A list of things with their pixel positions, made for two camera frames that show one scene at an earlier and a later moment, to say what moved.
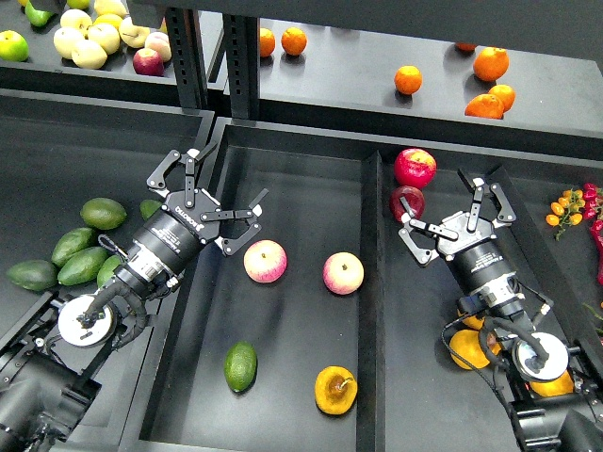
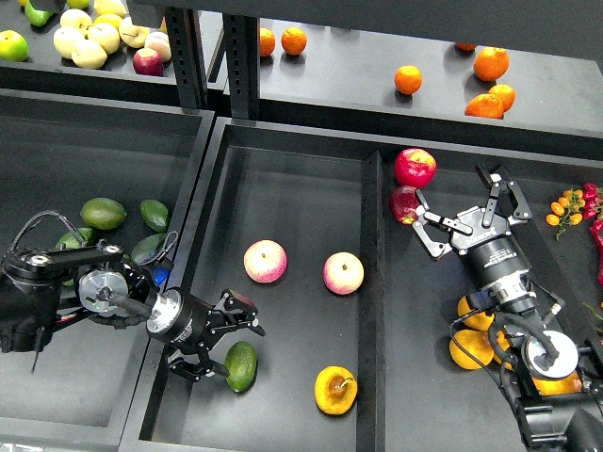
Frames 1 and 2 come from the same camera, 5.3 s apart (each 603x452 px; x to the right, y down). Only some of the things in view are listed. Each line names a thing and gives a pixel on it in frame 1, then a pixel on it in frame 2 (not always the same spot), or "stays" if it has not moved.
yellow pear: [560, 385] stays
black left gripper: [191, 217] to [179, 318]
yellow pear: [335, 389] stays
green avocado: [106, 268] to [148, 249]
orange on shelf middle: [408, 79] stays
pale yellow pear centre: [105, 35] stays
